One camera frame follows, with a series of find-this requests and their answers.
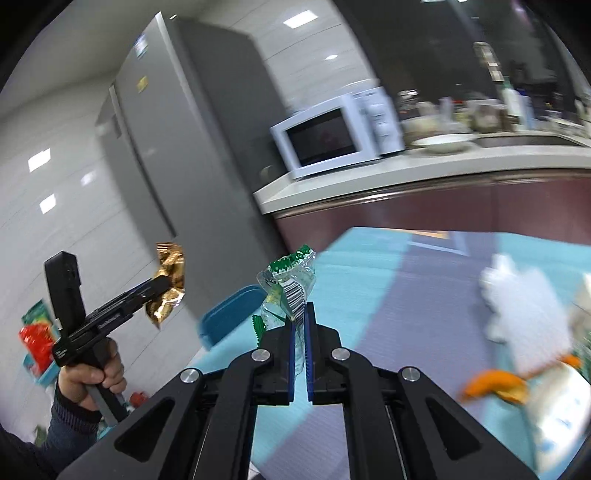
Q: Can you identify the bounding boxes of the cluttered food containers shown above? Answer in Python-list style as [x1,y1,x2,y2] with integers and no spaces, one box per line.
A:
[402,90,506,136]

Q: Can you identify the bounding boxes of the white plate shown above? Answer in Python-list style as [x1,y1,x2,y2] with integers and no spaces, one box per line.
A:
[410,133,476,154]

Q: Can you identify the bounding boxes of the white blue-printed paper cup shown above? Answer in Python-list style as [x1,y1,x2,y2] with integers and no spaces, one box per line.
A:
[526,353,591,476]

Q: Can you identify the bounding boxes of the gold foil wrapper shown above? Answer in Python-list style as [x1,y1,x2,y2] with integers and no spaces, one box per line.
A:
[145,242,187,330]

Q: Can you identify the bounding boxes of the green and white plastic wrapper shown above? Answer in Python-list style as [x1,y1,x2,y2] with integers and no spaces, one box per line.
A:
[250,246,318,386]

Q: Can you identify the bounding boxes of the clear bag with turquoise trim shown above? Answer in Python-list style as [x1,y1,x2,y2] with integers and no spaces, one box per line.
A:
[18,299,63,391]

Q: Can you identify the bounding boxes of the person's left hand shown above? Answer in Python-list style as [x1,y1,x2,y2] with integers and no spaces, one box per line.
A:
[58,352,129,411]

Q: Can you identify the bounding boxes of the person's left forearm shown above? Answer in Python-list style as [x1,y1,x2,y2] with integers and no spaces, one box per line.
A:
[0,383,103,480]

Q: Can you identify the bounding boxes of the white tissue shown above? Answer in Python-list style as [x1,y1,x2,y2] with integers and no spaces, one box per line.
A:
[480,254,572,376]

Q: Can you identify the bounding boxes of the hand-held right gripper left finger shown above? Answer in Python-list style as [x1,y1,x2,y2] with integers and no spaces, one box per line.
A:
[55,318,297,480]

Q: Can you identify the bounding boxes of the white microwave oven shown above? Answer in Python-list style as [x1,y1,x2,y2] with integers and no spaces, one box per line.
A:
[270,87,406,181]

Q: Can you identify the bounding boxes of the maroon kitchen cabinet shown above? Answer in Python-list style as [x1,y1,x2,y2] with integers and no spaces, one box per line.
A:
[272,174,591,254]

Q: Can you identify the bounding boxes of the white kitchen countertop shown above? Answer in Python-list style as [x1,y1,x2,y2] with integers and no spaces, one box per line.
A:
[253,133,591,217]

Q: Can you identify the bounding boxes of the orange peel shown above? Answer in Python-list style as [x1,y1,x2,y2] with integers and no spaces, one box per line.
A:
[463,368,530,405]

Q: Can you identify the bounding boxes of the white bottle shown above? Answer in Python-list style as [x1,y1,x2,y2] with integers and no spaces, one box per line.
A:
[503,88,533,131]

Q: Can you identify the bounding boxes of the blue plastic bin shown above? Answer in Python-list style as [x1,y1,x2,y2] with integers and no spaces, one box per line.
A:
[198,285,269,350]

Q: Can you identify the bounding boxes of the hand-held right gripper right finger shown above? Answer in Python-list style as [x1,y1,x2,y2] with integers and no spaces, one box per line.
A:
[305,302,539,480]

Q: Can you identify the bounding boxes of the grey refrigerator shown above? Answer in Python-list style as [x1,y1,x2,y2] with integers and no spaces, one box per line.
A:
[95,12,302,324]

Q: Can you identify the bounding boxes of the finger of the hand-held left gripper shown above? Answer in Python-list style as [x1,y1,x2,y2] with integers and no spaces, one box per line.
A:
[124,290,172,315]
[121,277,173,302]

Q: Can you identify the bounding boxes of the turquoise and grey tablecloth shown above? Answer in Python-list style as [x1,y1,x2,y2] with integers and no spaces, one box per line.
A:
[191,226,591,480]

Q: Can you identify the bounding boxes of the dark window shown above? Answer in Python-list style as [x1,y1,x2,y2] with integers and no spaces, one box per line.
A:
[336,0,571,100]

